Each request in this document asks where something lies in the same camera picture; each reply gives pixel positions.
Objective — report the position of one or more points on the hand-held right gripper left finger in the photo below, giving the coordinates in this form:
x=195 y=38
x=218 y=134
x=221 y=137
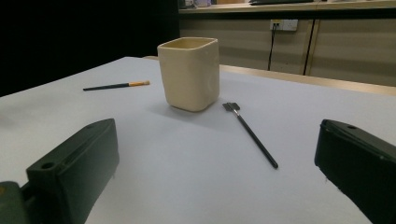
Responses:
x=77 y=168

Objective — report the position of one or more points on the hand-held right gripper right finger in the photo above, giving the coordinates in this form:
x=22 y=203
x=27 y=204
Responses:
x=358 y=168

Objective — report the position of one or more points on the black brush with orange tip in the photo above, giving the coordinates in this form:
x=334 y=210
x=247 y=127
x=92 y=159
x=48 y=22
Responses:
x=109 y=86

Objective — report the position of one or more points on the black makeup brush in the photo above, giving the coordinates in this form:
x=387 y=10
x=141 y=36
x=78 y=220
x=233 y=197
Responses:
x=255 y=138

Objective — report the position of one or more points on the cream ceramic cup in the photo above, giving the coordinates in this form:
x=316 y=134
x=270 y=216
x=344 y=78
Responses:
x=190 y=74

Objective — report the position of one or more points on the wooden table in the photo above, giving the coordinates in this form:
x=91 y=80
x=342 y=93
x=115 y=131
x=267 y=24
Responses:
x=311 y=80

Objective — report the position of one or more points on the white table mat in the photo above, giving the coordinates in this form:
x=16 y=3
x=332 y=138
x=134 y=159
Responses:
x=186 y=186

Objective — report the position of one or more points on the beige cabinet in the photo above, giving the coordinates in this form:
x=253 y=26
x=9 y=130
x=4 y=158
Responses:
x=351 y=53

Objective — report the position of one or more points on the dark flat item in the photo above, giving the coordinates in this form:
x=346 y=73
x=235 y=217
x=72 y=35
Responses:
x=280 y=2

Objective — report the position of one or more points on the white container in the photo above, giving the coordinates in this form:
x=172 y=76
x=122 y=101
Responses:
x=202 y=2

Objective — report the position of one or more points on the white wall socket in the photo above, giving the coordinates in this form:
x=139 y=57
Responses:
x=288 y=25

